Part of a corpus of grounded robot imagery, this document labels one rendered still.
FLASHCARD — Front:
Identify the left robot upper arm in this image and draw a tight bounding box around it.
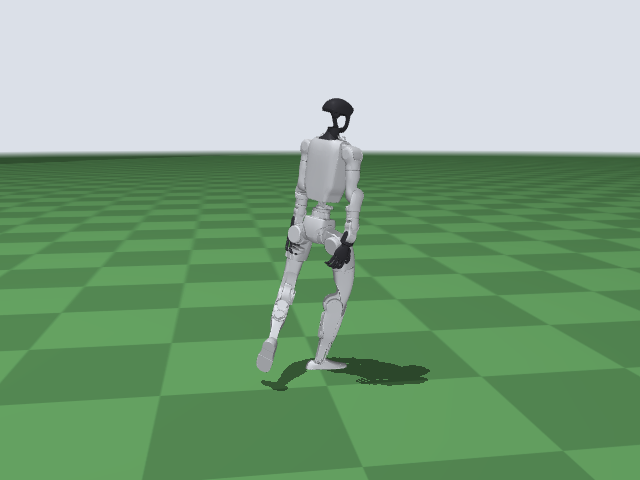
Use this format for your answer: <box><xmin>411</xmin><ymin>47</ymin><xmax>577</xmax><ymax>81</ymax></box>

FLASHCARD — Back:
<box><xmin>297</xmin><ymin>139</ymin><xmax>312</xmax><ymax>192</ymax></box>

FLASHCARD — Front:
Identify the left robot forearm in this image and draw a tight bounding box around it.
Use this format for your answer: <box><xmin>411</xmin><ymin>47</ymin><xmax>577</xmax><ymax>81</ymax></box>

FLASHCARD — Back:
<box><xmin>293</xmin><ymin>185</ymin><xmax>309</xmax><ymax>225</ymax></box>

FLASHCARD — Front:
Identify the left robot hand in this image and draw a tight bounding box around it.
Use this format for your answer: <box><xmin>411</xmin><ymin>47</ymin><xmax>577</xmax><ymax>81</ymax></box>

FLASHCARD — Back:
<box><xmin>285</xmin><ymin>216</ymin><xmax>304</xmax><ymax>255</ymax></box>

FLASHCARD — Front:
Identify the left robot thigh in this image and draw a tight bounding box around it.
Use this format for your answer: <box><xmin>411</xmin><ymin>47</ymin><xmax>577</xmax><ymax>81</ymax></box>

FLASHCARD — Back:
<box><xmin>280</xmin><ymin>223</ymin><xmax>312</xmax><ymax>305</ymax></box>

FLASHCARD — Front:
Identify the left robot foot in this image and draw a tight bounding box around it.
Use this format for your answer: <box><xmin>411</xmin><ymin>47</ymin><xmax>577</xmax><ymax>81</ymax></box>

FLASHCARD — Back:
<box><xmin>256</xmin><ymin>337</ymin><xmax>277</xmax><ymax>372</ymax></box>

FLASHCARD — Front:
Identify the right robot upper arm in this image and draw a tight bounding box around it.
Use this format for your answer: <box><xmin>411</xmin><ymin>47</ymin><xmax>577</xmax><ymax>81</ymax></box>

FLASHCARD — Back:
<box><xmin>341</xmin><ymin>144</ymin><xmax>364</xmax><ymax>203</ymax></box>

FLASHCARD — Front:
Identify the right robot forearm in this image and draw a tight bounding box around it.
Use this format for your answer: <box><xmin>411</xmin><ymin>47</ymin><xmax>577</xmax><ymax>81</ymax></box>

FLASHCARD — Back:
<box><xmin>342</xmin><ymin>189</ymin><xmax>364</xmax><ymax>243</ymax></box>

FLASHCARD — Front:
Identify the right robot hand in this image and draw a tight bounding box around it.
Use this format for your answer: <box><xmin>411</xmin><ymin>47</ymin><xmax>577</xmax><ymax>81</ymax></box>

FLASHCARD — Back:
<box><xmin>325</xmin><ymin>231</ymin><xmax>355</xmax><ymax>269</ymax></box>

